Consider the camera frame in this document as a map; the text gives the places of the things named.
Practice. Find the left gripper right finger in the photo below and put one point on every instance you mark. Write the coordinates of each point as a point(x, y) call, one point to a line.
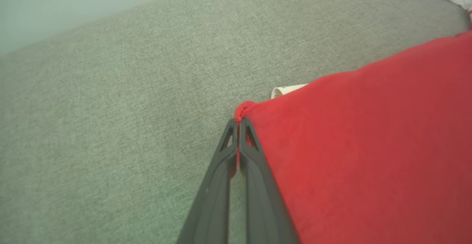
point(261, 199)

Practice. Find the grey fabric sofa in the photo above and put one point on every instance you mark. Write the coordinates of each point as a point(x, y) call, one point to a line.
point(110, 107)

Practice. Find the red basketball jersey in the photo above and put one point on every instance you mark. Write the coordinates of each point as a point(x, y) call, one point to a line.
point(368, 144)

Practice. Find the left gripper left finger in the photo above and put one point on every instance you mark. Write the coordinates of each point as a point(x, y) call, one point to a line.
point(214, 199)

